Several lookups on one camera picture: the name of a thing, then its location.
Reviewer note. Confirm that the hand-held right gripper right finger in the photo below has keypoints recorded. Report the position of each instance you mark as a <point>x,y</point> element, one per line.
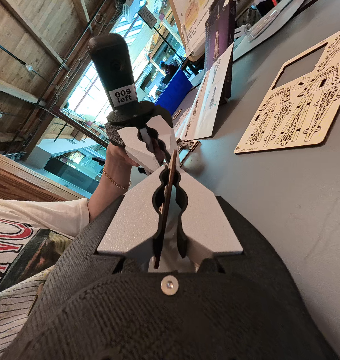
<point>212,225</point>

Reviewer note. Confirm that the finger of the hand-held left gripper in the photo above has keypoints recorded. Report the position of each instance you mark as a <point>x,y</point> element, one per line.
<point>134,146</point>
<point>165,132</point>

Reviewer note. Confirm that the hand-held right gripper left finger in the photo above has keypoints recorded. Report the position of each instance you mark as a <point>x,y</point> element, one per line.
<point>125,225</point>

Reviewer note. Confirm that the wooden arch puzzle sheet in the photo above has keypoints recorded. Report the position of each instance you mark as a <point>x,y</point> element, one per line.
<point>165,202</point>

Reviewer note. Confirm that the grey desk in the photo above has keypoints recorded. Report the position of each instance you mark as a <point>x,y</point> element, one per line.
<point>271,211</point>

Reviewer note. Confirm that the person's left hand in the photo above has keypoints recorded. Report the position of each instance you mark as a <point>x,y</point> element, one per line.
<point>118,163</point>

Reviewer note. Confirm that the wooden tower model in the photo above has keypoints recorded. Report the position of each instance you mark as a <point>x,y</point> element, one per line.
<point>189,144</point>

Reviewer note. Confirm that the blue plastic bin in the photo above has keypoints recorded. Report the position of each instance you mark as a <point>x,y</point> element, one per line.
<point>172,92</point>

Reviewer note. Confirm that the white instruction booklet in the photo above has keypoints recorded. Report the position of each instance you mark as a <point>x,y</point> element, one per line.
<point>212,112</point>

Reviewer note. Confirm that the white printed t-shirt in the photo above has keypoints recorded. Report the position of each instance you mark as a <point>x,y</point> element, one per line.
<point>32,213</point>

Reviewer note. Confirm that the printed instruction paper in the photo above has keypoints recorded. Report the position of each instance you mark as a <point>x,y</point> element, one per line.
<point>198,28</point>

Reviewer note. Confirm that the dark purple puzzle box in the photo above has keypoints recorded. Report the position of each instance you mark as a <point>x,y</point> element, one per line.
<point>217,33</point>

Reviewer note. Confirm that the wooden board book stand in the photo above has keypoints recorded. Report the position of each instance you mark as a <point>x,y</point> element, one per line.
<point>257,39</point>

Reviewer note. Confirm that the wooden tower puzzle sheet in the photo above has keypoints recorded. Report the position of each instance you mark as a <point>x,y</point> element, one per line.
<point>296,91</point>

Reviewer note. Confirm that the white striped cloth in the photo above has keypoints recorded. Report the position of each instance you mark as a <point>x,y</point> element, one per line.
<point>6,317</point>

